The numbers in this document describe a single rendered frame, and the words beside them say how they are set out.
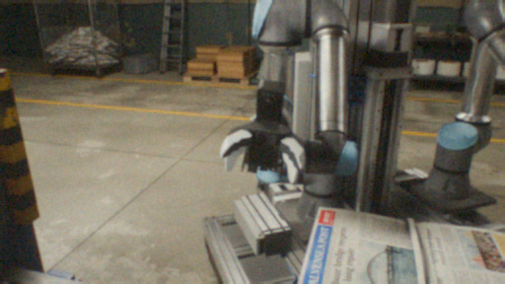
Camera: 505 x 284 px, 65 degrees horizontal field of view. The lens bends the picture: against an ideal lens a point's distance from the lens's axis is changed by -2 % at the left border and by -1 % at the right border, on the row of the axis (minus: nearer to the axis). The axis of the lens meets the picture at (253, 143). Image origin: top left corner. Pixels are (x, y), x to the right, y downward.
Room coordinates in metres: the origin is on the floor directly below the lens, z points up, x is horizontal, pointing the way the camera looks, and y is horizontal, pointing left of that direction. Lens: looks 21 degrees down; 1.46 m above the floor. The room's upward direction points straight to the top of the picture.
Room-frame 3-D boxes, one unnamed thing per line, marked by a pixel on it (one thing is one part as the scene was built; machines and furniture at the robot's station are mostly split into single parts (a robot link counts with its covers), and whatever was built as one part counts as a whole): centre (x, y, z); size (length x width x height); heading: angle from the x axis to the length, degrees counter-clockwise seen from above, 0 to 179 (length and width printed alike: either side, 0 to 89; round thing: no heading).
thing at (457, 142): (1.24, -0.68, 0.98); 0.13 x 0.12 x 0.14; 135
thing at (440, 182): (1.24, -0.68, 0.87); 0.15 x 0.15 x 0.10
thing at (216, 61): (7.18, 0.54, 0.28); 1.20 x 0.83 x 0.57; 74
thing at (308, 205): (1.08, -0.21, 0.87); 0.15 x 0.15 x 0.10
